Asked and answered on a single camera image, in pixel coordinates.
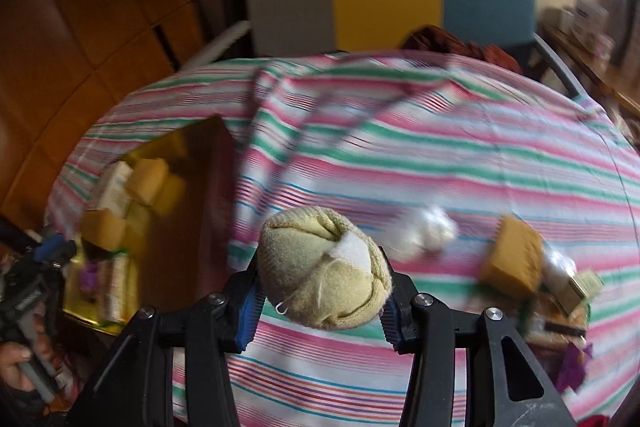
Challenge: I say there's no yellow sponge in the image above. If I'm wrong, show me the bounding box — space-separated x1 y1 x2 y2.
81 207 128 250

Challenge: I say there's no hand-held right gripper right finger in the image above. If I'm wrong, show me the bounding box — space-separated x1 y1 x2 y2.
377 247 578 427

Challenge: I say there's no wooden wardrobe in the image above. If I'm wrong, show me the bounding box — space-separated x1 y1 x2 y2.
0 0 211 218

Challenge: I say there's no small wooden block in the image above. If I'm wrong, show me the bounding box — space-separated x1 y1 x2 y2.
125 158 170 205

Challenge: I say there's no small gold box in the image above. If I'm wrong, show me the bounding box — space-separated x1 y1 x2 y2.
565 271 603 313

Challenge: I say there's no white plastic wad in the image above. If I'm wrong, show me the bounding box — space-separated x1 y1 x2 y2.
395 206 458 260

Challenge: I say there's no wooden desk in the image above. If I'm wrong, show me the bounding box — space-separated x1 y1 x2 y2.
542 24 640 118

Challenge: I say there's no yellow sock ball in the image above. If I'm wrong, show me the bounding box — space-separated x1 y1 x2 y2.
256 206 393 330

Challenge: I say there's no cracker packet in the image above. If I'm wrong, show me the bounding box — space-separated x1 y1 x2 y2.
525 292 588 348

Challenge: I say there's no striped tablecloth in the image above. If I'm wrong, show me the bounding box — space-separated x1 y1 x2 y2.
47 49 640 427

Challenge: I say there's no purple wrapper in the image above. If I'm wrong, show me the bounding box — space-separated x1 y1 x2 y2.
555 342 593 393

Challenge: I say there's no cream packet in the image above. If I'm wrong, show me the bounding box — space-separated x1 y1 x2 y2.
102 254 128 325

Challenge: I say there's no white carton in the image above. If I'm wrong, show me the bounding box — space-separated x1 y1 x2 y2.
570 0 608 42

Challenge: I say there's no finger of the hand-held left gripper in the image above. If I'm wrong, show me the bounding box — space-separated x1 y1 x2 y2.
0 219 78 270

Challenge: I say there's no person's left hand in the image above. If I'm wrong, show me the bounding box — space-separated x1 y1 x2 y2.
0 332 58 407

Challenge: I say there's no dark red cloth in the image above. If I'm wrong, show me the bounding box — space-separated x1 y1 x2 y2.
402 26 523 72

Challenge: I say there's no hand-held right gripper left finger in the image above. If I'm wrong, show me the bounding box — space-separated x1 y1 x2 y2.
67 264 266 427

